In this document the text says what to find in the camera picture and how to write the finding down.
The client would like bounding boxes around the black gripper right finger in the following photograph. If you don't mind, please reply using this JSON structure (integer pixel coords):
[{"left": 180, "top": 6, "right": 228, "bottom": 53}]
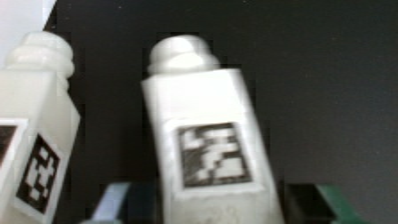
[{"left": 285, "top": 183, "right": 360, "bottom": 224}]

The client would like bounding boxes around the white table leg with tag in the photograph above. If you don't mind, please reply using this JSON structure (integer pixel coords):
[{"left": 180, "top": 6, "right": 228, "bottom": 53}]
[{"left": 143, "top": 35, "right": 285, "bottom": 224}]

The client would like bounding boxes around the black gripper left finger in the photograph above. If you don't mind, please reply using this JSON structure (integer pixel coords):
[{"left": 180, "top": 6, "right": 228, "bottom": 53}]
[{"left": 82, "top": 182, "right": 157, "bottom": 224}]

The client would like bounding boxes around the white square tabletop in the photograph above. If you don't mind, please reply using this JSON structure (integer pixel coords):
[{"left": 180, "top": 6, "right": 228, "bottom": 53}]
[{"left": 0, "top": 0, "right": 57, "bottom": 66}]

